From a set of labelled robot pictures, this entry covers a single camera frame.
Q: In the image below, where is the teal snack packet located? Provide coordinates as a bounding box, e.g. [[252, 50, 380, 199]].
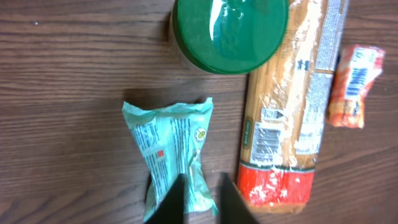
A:
[[122, 97, 218, 221]]

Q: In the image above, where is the green lid jar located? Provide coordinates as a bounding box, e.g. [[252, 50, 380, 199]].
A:
[[169, 0, 289, 75]]

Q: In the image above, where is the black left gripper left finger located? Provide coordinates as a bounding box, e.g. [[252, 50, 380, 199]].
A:
[[145, 174, 185, 224]]

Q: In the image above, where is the orange spaghetti package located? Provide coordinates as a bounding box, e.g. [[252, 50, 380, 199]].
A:
[[237, 0, 349, 213]]

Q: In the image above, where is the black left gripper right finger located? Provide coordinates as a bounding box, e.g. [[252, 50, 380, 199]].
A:
[[219, 173, 258, 224]]

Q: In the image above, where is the small orange snack packet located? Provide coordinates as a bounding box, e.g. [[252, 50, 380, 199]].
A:
[[327, 45, 386, 129]]

